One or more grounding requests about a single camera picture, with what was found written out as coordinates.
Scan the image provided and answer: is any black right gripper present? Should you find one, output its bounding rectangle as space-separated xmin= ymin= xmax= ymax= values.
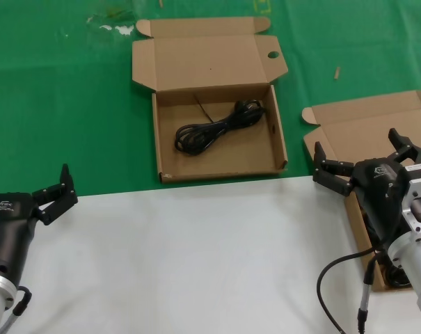
xmin=312 ymin=127 xmax=421 ymax=245

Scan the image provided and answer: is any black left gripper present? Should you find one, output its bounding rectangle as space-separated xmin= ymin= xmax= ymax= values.
xmin=0 ymin=163 xmax=79 ymax=284

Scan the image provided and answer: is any black cable bundle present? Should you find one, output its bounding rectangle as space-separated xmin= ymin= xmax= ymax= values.
xmin=174 ymin=93 xmax=268 ymax=154

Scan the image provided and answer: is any cardboard box holding black parts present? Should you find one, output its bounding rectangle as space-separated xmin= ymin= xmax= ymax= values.
xmin=301 ymin=89 xmax=421 ymax=292

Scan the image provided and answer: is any cardboard box with round hole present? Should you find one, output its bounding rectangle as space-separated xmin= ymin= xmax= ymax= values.
xmin=132 ymin=16 xmax=289 ymax=184

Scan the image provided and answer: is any green table mat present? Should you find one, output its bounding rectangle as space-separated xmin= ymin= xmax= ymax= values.
xmin=0 ymin=0 xmax=421 ymax=198

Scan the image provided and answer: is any white table cloth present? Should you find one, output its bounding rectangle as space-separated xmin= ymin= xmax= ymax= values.
xmin=0 ymin=173 xmax=421 ymax=334

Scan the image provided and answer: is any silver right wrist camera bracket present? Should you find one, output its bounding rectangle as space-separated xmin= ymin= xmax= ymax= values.
xmin=403 ymin=161 xmax=421 ymax=234

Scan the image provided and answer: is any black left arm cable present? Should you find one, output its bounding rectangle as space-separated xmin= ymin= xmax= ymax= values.
xmin=0 ymin=285 xmax=33 ymax=334

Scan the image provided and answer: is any pile of black cable parts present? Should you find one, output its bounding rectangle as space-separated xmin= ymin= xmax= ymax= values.
xmin=358 ymin=194 xmax=415 ymax=288

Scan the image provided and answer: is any black curved right arm cable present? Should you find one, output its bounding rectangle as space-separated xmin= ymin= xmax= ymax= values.
xmin=316 ymin=246 xmax=386 ymax=334

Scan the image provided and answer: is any silver-plug right arm cable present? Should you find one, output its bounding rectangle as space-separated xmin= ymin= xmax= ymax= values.
xmin=355 ymin=256 xmax=379 ymax=334

